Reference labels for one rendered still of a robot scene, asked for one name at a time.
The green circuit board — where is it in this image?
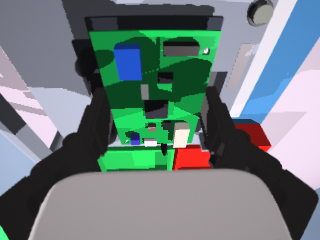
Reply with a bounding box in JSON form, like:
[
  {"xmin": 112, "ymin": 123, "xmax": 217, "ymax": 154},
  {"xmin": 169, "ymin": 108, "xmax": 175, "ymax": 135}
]
[{"xmin": 89, "ymin": 29, "xmax": 221, "ymax": 148}]

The green bin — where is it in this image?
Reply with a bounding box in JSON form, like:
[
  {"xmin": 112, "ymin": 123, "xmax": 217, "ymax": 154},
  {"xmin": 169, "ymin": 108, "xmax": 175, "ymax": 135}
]
[{"xmin": 98, "ymin": 145, "xmax": 175, "ymax": 172}]

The red open-top bin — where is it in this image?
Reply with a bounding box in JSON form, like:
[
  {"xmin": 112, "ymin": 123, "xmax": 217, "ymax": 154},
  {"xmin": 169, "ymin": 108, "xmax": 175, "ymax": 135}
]
[{"xmin": 172, "ymin": 124, "xmax": 271, "ymax": 170}]

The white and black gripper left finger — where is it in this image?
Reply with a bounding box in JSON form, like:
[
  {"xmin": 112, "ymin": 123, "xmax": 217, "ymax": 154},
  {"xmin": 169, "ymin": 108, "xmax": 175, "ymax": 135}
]
[{"xmin": 0, "ymin": 88, "xmax": 114, "ymax": 240}]

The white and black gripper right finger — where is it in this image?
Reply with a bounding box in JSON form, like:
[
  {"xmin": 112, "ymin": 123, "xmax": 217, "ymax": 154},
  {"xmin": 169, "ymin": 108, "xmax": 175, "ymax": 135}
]
[{"xmin": 199, "ymin": 86, "xmax": 319, "ymax": 240}]

